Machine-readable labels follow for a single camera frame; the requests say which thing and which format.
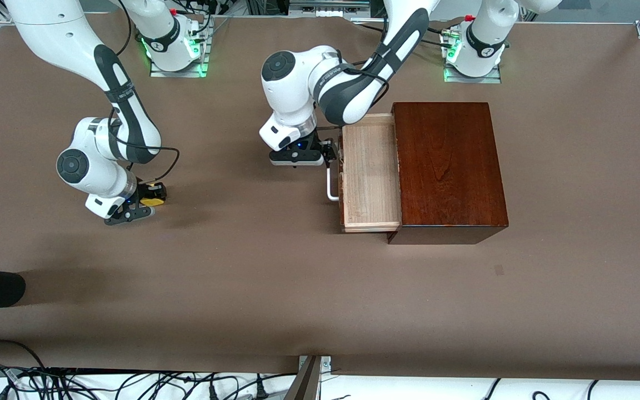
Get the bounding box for yellow cube block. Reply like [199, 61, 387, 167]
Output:
[141, 182, 167, 208]

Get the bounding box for wooden drawer with white handle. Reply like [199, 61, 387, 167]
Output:
[326, 113, 402, 233]

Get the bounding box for brown table cover sheet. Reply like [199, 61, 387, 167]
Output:
[0, 11, 640, 381]

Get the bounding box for dark brown wooden cabinet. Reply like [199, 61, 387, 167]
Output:
[387, 102, 509, 245]

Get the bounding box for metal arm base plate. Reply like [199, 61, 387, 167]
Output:
[149, 16, 211, 78]
[443, 64, 502, 84]

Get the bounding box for black arching floor cable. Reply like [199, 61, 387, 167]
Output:
[0, 339, 48, 370]

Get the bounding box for metal bracket with dark bar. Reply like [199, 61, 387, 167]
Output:
[284, 354, 332, 400]

